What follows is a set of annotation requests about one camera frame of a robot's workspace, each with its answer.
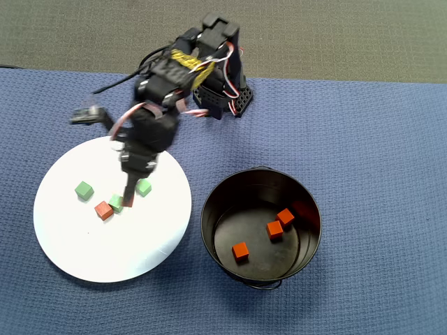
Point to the blue woven cloth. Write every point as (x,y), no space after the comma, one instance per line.
(349,139)

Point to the white round plate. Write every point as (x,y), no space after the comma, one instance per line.
(87,251)

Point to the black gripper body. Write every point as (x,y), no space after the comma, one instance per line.
(135,165)

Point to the black metal bucket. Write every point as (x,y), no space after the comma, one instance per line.
(265,260)

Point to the green cube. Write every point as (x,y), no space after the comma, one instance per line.
(84,190)
(115,203)
(144,189)

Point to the red cube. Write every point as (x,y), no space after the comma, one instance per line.
(103,210)
(285,217)
(128,203)
(240,251)
(274,229)

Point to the camera circuit board on bracket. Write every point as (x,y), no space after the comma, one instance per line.
(87,116)

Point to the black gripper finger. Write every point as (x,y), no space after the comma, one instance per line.
(132,185)

